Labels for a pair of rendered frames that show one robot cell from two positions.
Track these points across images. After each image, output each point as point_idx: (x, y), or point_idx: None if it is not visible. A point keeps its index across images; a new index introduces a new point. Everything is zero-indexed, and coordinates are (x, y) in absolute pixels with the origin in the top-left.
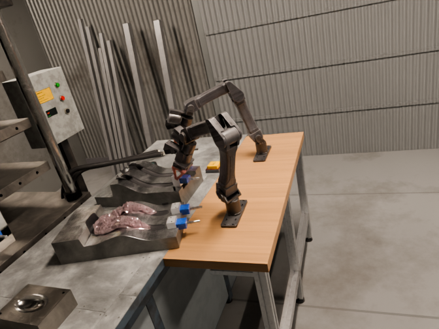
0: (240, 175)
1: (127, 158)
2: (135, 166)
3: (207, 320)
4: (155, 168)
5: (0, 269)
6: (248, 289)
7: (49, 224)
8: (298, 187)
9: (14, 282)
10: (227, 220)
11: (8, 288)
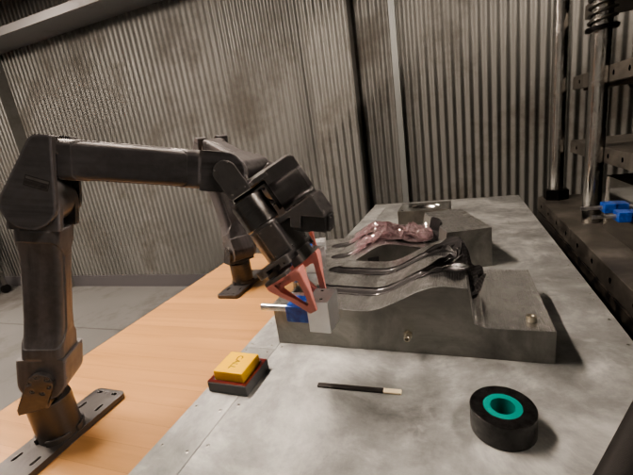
0: (191, 352)
1: None
2: (435, 260)
3: None
4: (395, 294)
5: (578, 242)
6: None
7: (620, 276)
8: None
9: (504, 228)
10: (256, 272)
11: (500, 225)
